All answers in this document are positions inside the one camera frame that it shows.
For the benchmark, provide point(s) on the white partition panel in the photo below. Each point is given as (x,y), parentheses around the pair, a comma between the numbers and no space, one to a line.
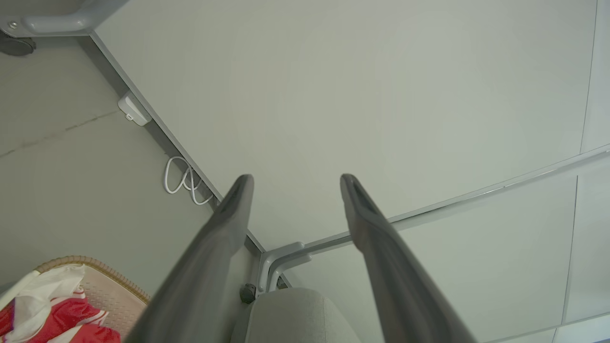
(476,262)
(333,95)

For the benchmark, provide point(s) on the grey table leg with caster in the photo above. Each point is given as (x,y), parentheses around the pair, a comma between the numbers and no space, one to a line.
(52,23)

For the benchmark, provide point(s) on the woven wicker laundry basket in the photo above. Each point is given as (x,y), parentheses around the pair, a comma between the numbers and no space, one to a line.
(114,305)

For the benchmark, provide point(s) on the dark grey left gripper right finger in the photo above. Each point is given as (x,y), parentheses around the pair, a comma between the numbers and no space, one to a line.
(395,286)

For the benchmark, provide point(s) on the red and white garment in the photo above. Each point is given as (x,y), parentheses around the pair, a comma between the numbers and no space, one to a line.
(71,314)
(43,290)

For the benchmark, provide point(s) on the white power adapter box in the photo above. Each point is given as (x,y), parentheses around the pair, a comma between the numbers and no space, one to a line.
(133,108)

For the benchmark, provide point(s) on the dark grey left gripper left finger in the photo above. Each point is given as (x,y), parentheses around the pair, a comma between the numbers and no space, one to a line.
(209,267)

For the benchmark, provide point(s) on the grey partition post with foot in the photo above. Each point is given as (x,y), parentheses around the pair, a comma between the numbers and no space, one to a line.
(264,269)

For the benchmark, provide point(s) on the black caster wheel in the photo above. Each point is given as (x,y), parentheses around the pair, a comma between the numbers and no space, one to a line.
(16,46)
(248,294)

